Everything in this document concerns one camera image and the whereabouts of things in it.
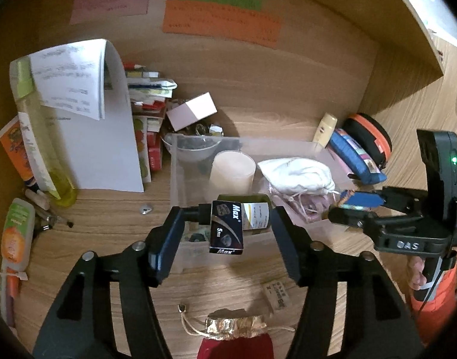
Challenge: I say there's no beaded charm with tag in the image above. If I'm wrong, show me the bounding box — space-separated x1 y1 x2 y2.
336 191 383 211

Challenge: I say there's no white drawstring cloth bag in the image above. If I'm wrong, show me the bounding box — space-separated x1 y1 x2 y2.
258 157 335 196

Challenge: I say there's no dark green dropper bottle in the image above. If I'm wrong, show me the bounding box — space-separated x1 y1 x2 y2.
183 194 271 231

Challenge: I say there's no red velvet pouch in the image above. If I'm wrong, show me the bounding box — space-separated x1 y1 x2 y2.
178 303 295 359

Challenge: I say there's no blue Max staples box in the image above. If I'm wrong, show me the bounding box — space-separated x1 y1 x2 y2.
209 200 244 255

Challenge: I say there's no cotton pad cylinder container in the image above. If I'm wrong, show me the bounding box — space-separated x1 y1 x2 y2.
207 151 257 200

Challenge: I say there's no person right hand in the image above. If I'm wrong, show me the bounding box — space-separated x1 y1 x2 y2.
407 256 427 291

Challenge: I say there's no blue colourful pencil case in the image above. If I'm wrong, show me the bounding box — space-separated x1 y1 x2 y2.
329 128 387 185

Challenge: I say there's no black orange zip case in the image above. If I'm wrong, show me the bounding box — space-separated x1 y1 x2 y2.
342 113 393 169

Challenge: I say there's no clear plastic storage bin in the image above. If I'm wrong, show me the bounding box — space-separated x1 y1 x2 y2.
169 133 358 274

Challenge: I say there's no cream lotion bottle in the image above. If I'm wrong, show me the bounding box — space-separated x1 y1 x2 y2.
313 113 338 147

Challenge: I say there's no orange green tube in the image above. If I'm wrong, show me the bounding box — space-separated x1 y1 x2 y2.
1 198 36 271

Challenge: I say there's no small metal clip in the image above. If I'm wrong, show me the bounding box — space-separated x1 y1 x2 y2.
139 204 153 215

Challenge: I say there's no yellow-green spray bottle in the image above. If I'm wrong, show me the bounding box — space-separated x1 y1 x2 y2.
10 56 77 208

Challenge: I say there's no white folded paper sheet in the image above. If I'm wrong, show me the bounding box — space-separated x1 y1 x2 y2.
29 39 143 192

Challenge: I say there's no white ceramic bowl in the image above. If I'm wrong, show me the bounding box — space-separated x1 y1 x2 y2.
161 133 221 163

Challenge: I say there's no orange booklet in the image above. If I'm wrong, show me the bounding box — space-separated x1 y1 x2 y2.
0 116 36 187

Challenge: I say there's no small white pink box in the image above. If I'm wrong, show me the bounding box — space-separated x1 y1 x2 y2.
166 92 217 131

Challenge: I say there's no stack of books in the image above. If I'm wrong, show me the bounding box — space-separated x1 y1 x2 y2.
123 63 177 184

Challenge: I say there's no orange paper note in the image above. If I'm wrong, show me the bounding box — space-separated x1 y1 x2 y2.
162 0 281 49

